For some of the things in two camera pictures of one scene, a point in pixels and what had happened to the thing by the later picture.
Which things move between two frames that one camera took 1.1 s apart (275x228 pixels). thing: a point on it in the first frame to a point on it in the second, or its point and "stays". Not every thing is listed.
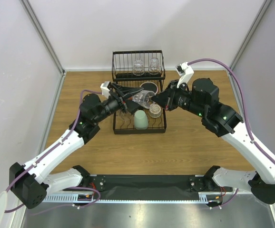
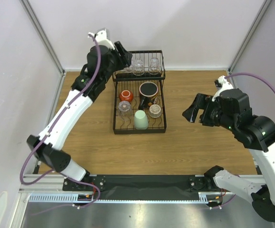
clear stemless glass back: [154, 67] stays
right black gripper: [171, 97] to [203, 109]
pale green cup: [141, 119] stays
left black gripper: [128, 104] to [126, 56]
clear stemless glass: [143, 98] to [128, 70]
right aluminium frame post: [250, 34] stays
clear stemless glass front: [138, 68] stays
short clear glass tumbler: [155, 110] stays
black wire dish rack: [144, 70] stays
